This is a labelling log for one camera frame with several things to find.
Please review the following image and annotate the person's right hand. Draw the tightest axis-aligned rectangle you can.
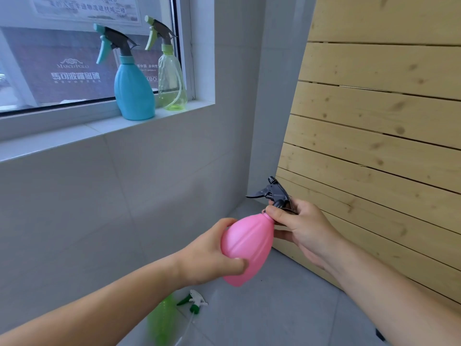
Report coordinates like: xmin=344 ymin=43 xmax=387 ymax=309
xmin=266 ymin=198 xmax=347 ymax=269

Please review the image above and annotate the person's left hand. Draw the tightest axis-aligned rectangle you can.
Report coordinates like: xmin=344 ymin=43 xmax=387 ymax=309
xmin=176 ymin=217 xmax=249 ymax=288

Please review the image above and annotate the black spray trigger head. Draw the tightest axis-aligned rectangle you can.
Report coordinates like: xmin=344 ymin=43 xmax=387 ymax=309
xmin=246 ymin=176 xmax=298 ymax=215

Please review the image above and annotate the pink plastic spray bottle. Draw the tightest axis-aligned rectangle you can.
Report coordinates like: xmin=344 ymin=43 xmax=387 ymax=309
xmin=220 ymin=212 xmax=276 ymax=287

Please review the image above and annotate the person's left forearm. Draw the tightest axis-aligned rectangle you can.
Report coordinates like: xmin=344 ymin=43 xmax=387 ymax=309
xmin=0 ymin=250 xmax=188 ymax=346

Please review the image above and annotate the person's right forearm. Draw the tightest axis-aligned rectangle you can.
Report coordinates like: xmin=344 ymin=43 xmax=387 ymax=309
xmin=324 ymin=237 xmax=461 ymax=346

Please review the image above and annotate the white green spray trigger head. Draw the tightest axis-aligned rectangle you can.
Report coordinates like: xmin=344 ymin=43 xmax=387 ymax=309
xmin=176 ymin=289 xmax=209 ymax=333

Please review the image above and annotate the opaque green plastic bottle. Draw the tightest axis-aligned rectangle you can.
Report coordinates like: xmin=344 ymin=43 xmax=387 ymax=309
xmin=146 ymin=293 xmax=178 ymax=346

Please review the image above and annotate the wooden slat panel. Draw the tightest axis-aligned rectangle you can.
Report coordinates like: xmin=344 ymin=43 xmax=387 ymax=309
xmin=271 ymin=0 xmax=461 ymax=315

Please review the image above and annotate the clear green spray bottle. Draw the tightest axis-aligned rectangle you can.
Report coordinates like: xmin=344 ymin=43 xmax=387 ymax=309
xmin=144 ymin=15 xmax=188 ymax=111

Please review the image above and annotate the blue spray bottle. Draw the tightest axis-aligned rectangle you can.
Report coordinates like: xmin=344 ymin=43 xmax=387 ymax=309
xmin=93 ymin=24 xmax=156 ymax=121

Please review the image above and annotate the white tiled window sill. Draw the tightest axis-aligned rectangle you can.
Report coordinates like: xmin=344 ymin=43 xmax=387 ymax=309
xmin=0 ymin=99 xmax=217 ymax=163

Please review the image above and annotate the dark outdoor signboard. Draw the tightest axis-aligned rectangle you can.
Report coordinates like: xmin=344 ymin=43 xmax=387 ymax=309
xmin=1 ymin=26 xmax=163 ymax=105

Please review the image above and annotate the white paper notice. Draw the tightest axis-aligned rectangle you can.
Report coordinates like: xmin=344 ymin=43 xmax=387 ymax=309
xmin=29 ymin=0 xmax=142 ymax=26

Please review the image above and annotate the window frame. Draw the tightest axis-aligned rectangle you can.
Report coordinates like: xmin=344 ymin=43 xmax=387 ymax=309
xmin=0 ymin=0 xmax=197 ymax=122

